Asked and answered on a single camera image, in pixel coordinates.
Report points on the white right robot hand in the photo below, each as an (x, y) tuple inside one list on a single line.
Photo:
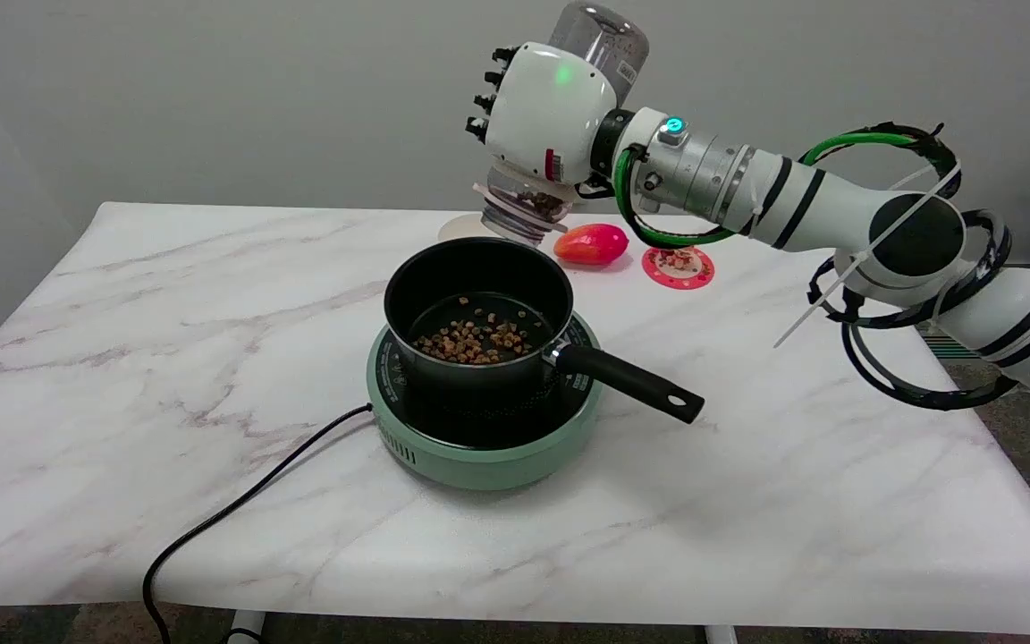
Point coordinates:
[(551, 107)]

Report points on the clear plastic bottle white sleeve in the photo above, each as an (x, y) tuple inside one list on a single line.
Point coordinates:
[(606, 40)]

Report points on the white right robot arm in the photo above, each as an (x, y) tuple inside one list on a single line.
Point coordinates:
[(917, 234)]

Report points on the red orange mango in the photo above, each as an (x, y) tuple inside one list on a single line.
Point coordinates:
[(594, 244)]

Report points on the pink round coaster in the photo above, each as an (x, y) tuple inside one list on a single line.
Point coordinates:
[(680, 275)]

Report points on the brown food pieces in pan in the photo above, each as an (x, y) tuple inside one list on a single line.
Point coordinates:
[(475, 340)]

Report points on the white zip tie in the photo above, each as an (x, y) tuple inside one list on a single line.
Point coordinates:
[(873, 243)]

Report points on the green induction cooker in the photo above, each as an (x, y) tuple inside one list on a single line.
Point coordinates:
[(479, 467)]

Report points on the floor vent grille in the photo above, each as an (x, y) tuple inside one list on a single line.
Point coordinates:
[(949, 347)]

